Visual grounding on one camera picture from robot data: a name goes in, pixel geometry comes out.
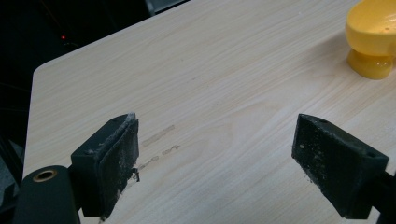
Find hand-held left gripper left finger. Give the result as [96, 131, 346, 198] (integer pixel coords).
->
[70, 111, 141, 218]

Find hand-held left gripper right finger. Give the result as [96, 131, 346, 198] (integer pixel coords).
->
[290, 113, 389, 220]

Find yellow footed bowl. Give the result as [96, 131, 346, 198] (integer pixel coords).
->
[345, 0, 396, 80]

